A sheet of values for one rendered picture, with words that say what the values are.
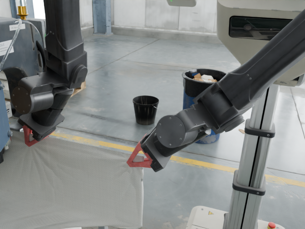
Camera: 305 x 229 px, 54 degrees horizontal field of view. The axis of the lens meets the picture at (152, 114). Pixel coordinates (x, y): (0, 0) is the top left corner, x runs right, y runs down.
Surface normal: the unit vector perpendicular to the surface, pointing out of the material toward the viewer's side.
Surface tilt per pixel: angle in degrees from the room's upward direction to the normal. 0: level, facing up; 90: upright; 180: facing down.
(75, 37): 99
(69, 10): 111
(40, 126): 34
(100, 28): 90
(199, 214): 0
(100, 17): 90
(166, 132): 74
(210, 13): 90
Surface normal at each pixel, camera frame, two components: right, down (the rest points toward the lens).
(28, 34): 0.95, 0.15
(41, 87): 0.79, 0.54
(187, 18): -0.32, 0.36
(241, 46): -0.26, 0.87
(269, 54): -0.70, 0.23
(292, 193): 0.04, -0.92
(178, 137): -0.51, 0.05
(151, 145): 0.74, -0.48
